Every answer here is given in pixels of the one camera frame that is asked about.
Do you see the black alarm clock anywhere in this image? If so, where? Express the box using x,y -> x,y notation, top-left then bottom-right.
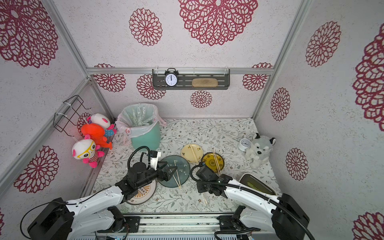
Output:
165,68 -> 179,87

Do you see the black wire wall rack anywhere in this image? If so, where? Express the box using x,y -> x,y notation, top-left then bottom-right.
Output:
52,95 -> 91,137

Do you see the grey husky plush toy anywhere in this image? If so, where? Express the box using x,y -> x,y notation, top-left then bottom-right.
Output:
245,133 -> 276,169

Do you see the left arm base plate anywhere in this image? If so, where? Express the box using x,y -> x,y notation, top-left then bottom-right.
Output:
97,216 -> 141,234

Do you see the grey wall shelf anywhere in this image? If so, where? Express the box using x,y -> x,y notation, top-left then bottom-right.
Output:
152,68 -> 231,90

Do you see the white plush with yellow glasses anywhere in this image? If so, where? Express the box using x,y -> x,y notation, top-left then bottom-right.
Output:
72,135 -> 105,168

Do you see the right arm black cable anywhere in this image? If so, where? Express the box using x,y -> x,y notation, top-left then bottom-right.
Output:
189,162 -> 316,240

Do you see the yellow patterned plate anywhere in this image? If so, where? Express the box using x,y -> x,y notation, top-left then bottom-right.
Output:
202,152 -> 225,173

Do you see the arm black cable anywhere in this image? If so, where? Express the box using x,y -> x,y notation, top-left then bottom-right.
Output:
20,146 -> 152,239
189,162 -> 316,240

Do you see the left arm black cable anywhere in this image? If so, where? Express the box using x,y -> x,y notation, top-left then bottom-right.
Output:
20,146 -> 152,239

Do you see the floral table mat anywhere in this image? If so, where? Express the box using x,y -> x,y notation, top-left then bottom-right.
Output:
92,119 -> 282,214

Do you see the white orange sunburst plate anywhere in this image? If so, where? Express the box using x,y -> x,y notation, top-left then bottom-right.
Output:
127,181 -> 157,205

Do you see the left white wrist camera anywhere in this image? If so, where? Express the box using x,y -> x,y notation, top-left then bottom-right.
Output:
150,151 -> 162,171

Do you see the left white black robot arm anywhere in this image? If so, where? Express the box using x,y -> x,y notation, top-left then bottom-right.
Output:
27,162 -> 177,240

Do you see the cream small plate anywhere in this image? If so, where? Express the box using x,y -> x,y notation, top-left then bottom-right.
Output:
181,144 -> 204,164

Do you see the dark green glass plate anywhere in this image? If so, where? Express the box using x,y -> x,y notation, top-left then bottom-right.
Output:
158,155 -> 190,188

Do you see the white digital scale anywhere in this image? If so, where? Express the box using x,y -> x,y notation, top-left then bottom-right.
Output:
239,173 -> 276,195

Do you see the pink white plush toy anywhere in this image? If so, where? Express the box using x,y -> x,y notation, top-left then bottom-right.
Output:
86,114 -> 117,134

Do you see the green trash bin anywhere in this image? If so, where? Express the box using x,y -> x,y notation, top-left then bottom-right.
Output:
121,103 -> 162,151

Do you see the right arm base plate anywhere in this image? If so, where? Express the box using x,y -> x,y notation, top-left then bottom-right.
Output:
217,215 -> 261,234

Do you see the small white alarm clock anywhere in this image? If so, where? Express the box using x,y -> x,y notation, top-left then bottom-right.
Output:
238,138 -> 252,152

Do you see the red plush toy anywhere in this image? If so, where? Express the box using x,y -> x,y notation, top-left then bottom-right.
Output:
81,124 -> 113,150

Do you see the wooden brush on shelf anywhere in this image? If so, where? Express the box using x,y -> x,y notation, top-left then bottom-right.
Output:
192,78 -> 219,88

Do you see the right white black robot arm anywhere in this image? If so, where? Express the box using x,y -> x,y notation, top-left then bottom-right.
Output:
190,163 -> 314,240

